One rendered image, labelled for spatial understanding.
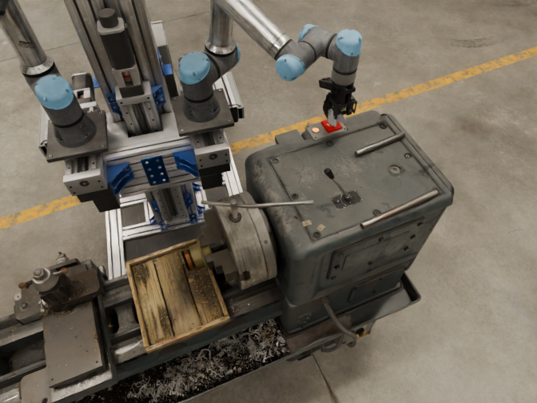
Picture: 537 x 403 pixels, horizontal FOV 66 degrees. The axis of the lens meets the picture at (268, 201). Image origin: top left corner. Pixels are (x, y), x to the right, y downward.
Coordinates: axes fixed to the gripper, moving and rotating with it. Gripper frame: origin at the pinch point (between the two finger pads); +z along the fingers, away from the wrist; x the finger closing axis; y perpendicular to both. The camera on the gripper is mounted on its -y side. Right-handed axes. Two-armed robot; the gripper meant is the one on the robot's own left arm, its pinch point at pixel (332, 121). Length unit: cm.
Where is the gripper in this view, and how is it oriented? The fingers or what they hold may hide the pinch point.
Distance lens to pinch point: 152.4
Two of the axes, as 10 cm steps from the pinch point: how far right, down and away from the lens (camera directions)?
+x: 9.2, -3.2, 2.2
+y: 3.8, 7.5, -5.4
